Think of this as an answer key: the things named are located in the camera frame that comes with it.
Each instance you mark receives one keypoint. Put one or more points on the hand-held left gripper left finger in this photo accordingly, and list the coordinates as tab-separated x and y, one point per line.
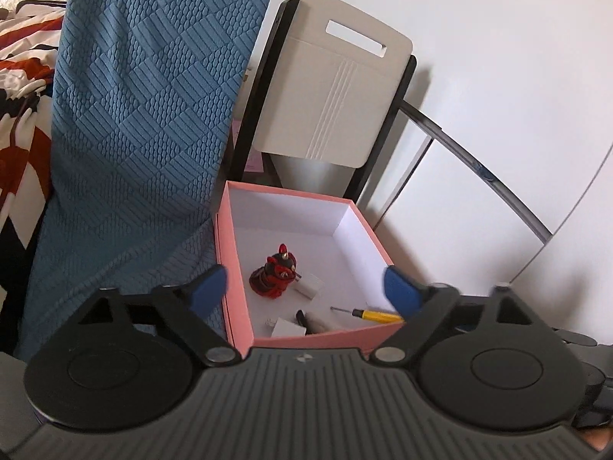
209	291

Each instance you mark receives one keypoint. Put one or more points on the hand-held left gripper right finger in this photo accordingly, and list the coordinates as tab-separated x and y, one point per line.
401	294

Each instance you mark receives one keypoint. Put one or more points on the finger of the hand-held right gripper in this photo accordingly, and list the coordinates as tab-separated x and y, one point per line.
577	338

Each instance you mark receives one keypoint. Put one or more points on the pink cardboard box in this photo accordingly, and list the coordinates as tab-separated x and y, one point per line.
239	287

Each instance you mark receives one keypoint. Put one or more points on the yellow screwdriver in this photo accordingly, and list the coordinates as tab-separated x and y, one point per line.
378	315

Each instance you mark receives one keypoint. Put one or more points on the red black cat figurine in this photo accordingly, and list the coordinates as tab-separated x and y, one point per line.
274	273

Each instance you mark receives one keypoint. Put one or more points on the white rectangular block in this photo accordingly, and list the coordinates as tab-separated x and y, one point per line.
289	328

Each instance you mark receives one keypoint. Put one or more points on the white charger plug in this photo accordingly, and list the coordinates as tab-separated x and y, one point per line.
309	286

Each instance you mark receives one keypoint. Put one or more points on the small black tool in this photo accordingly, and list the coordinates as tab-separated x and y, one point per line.
306	321

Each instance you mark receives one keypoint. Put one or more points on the blue textured chair cover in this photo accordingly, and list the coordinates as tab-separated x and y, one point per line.
143	105

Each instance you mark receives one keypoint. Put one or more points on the white wardrobe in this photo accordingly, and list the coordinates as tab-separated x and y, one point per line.
517	105

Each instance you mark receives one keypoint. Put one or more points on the orange white patterned blanket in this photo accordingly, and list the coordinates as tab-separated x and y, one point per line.
21	105

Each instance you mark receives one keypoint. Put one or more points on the white folding chair black frame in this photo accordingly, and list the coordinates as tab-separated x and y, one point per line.
325	96

